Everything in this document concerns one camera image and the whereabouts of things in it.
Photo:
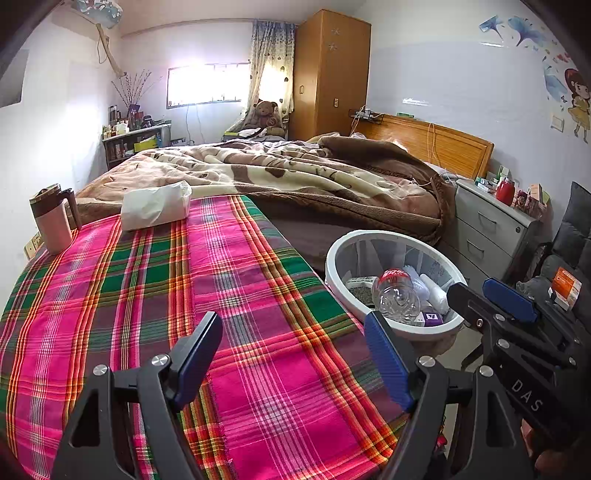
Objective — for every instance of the wrapped air conditioner pipe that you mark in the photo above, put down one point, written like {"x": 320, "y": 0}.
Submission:
{"x": 108, "y": 50}

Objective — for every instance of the barred window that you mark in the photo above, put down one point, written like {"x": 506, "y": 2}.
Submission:
{"x": 207, "y": 85}

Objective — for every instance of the white plastic bag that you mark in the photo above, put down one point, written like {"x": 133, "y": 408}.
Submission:
{"x": 154, "y": 205}

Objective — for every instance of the grey drawer nightstand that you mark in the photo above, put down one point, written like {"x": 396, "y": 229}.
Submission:
{"x": 489, "y": 230}

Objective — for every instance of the red cup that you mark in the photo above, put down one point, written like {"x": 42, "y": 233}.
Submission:
{"x": 505, "y": 194}

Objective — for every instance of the white wall switch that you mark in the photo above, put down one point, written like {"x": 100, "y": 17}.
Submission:
{"x": 557, "y": 123}

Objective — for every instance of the cartoon girl wall sticker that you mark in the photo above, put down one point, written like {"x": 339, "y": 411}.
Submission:
{"x": 579, "y": 101}

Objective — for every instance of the dark grey chair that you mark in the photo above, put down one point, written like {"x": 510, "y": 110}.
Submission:
{"x": 572, "y": 230}

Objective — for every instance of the green white medicine box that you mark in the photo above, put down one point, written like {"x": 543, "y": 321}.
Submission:
{"x": 485, "y": 184}

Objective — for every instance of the group of bottles and jars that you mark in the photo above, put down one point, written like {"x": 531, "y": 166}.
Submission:
{"x": 122, "y": 127}

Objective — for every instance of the dotted window curtain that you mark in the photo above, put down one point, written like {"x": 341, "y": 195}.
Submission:
{"x": 272, "y": 46}

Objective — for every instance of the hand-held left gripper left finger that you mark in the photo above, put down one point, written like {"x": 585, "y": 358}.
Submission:
{"x": 198, "y": 355}

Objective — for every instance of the brown bed mattress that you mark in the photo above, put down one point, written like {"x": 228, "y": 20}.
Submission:
{"x": 304, "y": 240}

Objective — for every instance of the orange white box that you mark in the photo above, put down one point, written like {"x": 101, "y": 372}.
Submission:
{"x": 565, "y": 284}

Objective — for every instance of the power strip with plugs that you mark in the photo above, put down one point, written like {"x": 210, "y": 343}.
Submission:
{"x": 367, "y": 115}

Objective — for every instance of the brown beige patterned blanket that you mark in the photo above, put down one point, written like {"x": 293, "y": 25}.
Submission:
{"x": 277, "y": 170}

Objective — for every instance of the cluttered shelf desk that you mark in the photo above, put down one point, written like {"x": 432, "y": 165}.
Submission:
{"x": 138, "y": 141}

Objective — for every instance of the pink mug with brown lid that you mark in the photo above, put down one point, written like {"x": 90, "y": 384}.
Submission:
{"x": 51, "y": 226}

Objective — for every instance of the clear plastic bottle red label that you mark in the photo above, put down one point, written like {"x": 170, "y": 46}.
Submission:
{"x": 397, "y": 300}

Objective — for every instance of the blue leaf wall stickers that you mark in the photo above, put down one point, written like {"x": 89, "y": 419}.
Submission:
{"x": 526, "y": 30}

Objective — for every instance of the dried flower branches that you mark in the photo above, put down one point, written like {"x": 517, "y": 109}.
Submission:
{"x": 134, "y": 90}

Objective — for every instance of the wall socket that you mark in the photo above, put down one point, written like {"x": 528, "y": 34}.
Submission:
{"x": 33, "y": 244}

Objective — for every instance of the beige cosmetic box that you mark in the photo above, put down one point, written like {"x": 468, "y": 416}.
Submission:
{"x": 535, "y": 194}

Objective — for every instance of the white round waste bin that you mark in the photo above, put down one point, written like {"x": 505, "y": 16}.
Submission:
{"x": 332, "y": 277}

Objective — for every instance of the white plastic wrapper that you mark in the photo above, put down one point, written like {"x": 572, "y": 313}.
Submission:
{"x": 436, "y": 295}

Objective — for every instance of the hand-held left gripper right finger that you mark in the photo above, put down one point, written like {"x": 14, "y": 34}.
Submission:
{"x": 388, "y": 364}

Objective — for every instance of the brown teddy bear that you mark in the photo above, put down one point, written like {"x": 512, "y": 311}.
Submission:
{"x": 265, "y": 115}

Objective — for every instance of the printed wall air conditioner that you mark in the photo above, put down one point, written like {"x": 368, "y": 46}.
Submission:
{"x": 99, "y": 9}

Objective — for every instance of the small purple box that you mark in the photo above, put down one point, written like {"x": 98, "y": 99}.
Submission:
{"x": 431, "y": 317}

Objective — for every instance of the pink green plaid cloth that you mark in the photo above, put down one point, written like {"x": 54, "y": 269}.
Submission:
{"x": 277, "y": 369}

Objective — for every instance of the wooden wardrobe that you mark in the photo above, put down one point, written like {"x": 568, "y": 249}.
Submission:
{"x": 328, "y": 78}

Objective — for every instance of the wooden bed headboard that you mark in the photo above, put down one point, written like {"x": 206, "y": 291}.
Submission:
{"x": 461, "y": 147}

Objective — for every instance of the white printed milk carton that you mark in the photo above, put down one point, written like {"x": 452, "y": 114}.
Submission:
{"x": 362, "y": 288}

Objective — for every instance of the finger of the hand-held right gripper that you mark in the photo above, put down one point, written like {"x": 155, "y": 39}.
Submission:
{"x": 508, "y": 293}
{"x": 466, "y": 300}

